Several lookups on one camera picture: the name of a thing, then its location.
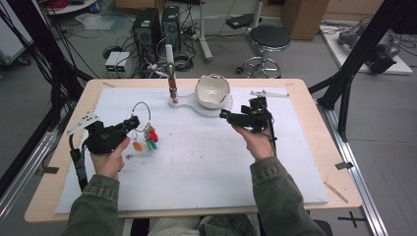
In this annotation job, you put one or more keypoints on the person's right hand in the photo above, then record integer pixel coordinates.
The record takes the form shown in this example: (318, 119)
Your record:
(259, 146)

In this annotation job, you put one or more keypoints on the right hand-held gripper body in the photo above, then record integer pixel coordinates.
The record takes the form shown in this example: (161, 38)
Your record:
(255, 118)

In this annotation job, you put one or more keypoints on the small black computer tower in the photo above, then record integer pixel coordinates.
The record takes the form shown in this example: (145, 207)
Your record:
(171, 28)

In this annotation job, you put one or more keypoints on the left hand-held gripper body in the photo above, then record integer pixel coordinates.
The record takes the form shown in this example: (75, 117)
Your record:
(101, 139)

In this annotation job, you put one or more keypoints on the brown wooden cabinet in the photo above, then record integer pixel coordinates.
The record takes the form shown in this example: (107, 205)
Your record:
(303, 18)

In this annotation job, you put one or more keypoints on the flat black box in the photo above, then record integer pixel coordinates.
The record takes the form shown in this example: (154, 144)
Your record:
(242, 21)

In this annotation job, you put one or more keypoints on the white stand with pole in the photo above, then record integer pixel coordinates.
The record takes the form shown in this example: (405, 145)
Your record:
(209, 111)

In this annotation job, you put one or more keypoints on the grey robot equipment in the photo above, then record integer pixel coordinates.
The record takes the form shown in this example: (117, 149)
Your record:
(383, 55)

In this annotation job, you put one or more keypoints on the clear plastic sheet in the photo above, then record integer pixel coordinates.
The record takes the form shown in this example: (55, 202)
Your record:
(98, 21)

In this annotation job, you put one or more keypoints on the aluminium rail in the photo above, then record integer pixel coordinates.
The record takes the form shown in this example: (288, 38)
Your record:
(19, 187)
(360, 183)

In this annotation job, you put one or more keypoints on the large black computer tower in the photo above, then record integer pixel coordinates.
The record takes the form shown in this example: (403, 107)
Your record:
(146, 32)

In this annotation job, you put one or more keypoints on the white power supply box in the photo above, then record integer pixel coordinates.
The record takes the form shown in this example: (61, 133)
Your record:
(111, 62)
(124, 62)

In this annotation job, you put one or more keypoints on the white eggshell-shaped bowl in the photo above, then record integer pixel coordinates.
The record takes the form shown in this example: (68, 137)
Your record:
(211, 90)

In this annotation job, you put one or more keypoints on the person's left hand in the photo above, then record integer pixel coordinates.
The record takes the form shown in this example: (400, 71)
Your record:
(108, 162)

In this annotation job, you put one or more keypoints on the white table leg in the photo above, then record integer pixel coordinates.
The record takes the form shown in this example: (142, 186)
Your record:
(203, 36)

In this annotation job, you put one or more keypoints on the thin wooden stick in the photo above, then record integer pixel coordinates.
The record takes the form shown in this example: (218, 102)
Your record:
(336, 192)

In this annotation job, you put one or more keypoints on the black tape piece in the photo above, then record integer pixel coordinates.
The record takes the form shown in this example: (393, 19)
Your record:
(49, 170)
(344, 165)

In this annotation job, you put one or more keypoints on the person's legs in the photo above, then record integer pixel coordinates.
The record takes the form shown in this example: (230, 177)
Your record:
(196, 227)

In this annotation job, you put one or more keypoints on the wooden table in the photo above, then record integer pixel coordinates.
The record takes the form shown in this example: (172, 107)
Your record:
(341, 183)

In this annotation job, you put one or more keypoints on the black tape cross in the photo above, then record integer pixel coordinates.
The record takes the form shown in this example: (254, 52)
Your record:
(352, 219)

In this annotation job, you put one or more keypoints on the black round stool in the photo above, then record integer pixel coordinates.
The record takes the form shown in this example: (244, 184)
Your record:
(269, 36)

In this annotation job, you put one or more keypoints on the white mat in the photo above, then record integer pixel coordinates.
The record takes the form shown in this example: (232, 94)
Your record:
(196, 164)

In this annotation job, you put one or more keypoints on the white platform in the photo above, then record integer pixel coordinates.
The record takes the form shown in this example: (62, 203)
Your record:
(403, 67)

